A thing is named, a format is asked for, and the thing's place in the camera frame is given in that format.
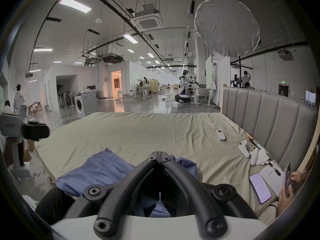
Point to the white hand controller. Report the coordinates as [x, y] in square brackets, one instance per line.
[244, 149]
[254, 157]

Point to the white washing machine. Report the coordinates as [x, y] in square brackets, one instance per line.
[86, 104]

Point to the bed with beige sheet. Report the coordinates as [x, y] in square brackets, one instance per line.
[150, 134]

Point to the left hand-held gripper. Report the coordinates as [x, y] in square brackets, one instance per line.
[15, 126]

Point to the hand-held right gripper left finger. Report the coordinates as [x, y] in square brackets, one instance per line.
[140, 179]

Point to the round white softbox lamp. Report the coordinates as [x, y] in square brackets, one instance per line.
[225, 26]

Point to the white humanoid robot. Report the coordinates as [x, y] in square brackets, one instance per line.
[183, 84]

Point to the black pen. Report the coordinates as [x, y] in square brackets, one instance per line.
[274, 166]

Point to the white crumpled cloth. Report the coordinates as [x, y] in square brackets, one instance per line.
[264, 157]

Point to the white paper sheet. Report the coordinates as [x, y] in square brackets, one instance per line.
[271, 177]

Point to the white desk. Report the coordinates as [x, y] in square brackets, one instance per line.
[203, 90]

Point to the person's legs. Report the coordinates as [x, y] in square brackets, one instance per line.
[52, 204]

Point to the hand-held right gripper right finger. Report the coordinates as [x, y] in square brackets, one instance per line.
[180, 179]

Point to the white box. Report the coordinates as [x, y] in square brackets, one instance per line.
[177, 105]

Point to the white remote control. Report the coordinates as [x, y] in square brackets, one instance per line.
[220, 135]

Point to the blue shirt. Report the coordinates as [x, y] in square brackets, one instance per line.
[100, 169]

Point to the phone with purple screen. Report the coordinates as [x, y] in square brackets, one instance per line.
[260, 187]

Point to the grey padded headboard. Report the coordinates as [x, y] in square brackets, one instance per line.
[275, 119]

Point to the cardboard carton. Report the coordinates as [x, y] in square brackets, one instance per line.
[28, 147]

